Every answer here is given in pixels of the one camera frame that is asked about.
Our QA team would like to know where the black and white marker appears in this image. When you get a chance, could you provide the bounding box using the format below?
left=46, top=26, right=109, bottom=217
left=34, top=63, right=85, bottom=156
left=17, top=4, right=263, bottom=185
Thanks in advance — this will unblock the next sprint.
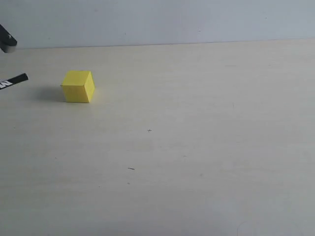
left=0, top=73, right=29, bottom=90

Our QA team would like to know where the yellow cube block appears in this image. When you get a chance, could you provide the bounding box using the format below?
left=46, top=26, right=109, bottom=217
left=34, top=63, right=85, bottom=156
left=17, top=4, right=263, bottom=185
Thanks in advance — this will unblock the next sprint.
left=61, top=70, right=95, bottom=103

